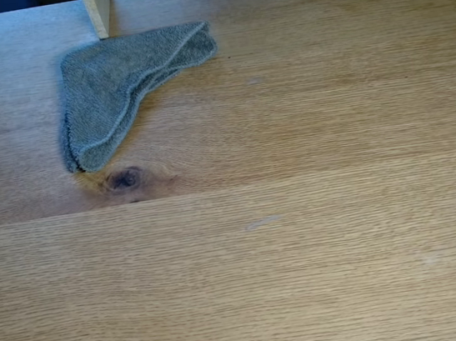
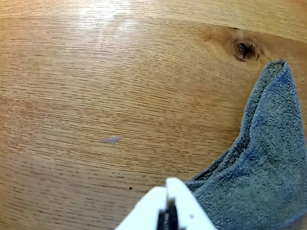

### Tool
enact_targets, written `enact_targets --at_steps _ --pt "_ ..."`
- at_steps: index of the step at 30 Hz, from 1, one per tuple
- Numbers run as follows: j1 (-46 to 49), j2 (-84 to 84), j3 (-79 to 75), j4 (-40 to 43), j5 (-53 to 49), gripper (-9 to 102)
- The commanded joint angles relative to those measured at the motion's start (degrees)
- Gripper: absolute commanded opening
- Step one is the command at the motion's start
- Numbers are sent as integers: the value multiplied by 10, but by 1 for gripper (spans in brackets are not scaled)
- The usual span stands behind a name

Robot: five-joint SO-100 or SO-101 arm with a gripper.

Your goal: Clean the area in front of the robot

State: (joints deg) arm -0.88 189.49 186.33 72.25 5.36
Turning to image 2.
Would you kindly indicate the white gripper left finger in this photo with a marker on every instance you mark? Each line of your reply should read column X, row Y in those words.
column 146, row 210

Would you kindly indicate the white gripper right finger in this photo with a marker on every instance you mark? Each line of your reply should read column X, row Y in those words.
column 189, row 210

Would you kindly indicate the grey terry cleaning cloth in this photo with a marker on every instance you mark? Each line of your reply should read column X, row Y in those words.
column 263, row 179

